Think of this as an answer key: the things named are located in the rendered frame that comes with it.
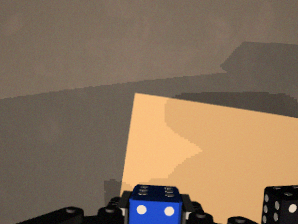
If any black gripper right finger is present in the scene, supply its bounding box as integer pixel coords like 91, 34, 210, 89
180, 194, 259, 224

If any black die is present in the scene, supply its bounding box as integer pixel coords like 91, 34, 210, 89
261, 185, 298, 224

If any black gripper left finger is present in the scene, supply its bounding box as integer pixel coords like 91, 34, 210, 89
16, 190, 132, 224

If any blue die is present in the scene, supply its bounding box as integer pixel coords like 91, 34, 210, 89
129, 184, 182, 224

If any tan square mat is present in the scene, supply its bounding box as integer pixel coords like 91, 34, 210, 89
120, 93, 298, 224

